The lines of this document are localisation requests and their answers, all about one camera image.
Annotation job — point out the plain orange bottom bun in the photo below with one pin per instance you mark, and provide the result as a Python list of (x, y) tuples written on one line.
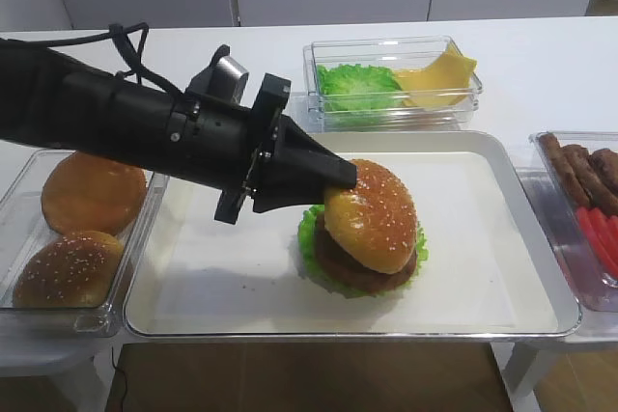
[(90, 193)]

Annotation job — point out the clear patty tomato container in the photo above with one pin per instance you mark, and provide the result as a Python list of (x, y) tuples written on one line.
[(593, 285)]

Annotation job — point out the white serving tray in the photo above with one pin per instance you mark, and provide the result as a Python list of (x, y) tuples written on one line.
[(437, 239)]

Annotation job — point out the clear plastic bun container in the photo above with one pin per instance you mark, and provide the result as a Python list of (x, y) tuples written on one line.
[(24, 232)]

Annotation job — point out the green lettuce leaf in container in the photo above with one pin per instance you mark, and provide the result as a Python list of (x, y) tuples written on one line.
[(357, 87)]

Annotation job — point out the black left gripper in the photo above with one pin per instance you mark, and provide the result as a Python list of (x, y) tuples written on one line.
[(244, 151)]

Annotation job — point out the sesame bun top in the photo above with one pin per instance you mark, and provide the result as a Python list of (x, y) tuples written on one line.
[(376, 221)]

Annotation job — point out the red tomato slice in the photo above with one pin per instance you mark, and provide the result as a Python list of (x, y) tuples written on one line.
[(605, 232), (600, 252)]

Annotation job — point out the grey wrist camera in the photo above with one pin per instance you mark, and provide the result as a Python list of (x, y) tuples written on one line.
[(228, 79)]

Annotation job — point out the white table leg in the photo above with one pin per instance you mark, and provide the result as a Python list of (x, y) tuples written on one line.
[(521, 367)]

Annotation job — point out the sesame bun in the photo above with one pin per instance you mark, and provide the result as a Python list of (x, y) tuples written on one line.
[(74, 271), (376, 221)]

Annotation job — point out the green lettuce on tray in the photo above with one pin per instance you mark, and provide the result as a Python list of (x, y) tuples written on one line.
[(304, 234)]

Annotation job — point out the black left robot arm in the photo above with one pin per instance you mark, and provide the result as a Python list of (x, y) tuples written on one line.
[(51, 100)]

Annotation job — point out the sesame bun left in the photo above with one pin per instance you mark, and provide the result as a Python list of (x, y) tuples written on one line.
[(74, 271)]

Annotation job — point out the brown meat patty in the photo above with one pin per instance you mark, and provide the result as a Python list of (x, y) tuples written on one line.
[(605, 164), (599, 195), (564, 170)]

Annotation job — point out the clear lettuce cheese container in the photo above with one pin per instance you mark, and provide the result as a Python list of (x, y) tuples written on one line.
[(398, 53)]

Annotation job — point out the yellow cheese slice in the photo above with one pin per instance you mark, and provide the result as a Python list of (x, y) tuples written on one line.
[(441, 83)]

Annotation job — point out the brown patty on tray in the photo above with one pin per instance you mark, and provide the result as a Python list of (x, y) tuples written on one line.
[(345, 272)]

